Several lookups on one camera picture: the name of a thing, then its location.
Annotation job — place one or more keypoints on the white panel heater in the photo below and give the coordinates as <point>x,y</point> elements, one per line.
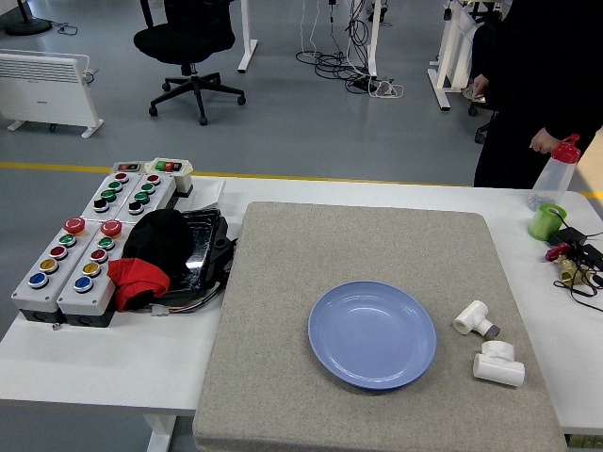
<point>42,87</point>

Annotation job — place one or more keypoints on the black round stand base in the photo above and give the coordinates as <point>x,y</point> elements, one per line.
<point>28,26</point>

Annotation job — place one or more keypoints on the clear bottle red cap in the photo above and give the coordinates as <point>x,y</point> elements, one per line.
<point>555,181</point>

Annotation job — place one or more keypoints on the white desk frame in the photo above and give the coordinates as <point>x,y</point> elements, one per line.
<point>447,61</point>

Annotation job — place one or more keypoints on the green tape roll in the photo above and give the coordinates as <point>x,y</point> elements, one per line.
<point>539,226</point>

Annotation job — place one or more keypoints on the small grey switch plate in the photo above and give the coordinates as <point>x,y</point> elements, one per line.
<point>128,167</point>

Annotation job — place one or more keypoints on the grey-brown table mat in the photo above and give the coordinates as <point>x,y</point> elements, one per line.
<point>282,329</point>

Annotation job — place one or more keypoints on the black cloth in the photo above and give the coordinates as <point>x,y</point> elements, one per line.
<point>158,240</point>

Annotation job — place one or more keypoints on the white paper sheet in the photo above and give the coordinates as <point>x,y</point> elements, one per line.
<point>207,195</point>

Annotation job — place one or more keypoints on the brass valve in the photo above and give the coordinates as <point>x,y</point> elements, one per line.
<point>570,272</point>

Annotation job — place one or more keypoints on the cream switch box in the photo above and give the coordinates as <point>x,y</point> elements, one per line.
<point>182,181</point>

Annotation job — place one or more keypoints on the red cloth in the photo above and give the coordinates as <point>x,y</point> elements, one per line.
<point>136,280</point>

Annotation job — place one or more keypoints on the glossy black tray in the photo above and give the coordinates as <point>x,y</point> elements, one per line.
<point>205,249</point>

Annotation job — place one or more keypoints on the white plastic pipe tee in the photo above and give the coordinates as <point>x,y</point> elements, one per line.
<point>500,370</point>

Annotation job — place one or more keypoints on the blue round plate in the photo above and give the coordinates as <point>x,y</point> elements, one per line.
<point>372,339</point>

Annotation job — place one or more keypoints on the grey box five coloured buttons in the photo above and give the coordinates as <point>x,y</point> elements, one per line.
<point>75,301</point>
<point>29,296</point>

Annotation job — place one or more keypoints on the white table leg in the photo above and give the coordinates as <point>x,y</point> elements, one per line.
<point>160,433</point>

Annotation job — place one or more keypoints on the black rectangular box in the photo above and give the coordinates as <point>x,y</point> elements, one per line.
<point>591,256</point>

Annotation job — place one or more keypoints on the person's hand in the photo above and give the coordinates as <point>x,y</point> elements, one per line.
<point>482,85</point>
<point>544,141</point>

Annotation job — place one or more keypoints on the standing person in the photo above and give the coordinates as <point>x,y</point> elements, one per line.
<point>542,61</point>

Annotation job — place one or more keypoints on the white desk leg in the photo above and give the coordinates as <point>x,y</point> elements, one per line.
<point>373,42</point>
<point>247,42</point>

